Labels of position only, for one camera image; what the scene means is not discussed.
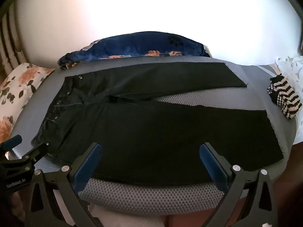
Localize black white striped cloth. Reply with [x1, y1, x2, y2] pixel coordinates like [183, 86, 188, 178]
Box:
[267, 74, 302, 119]

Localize blue floral blanket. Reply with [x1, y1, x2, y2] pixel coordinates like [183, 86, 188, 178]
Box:
[58, 31, 211, 70]

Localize black pants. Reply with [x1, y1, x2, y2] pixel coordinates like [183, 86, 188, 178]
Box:
[31, 62, 283, 186]

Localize white floral pillow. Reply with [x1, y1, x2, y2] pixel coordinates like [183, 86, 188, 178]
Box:
[0, 63, 54, 142]

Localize beige wooden headboard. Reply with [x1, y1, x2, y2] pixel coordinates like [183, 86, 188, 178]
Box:
[0, 3, 27, 83]

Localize grey mesh mattress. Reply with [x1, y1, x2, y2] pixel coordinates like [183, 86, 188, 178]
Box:
[12, 58, 297, 215]

